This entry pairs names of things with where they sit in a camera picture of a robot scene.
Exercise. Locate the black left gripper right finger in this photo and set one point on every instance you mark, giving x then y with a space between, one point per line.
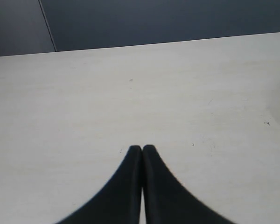
167 201

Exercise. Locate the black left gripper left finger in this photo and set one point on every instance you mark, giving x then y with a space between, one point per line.
119 201

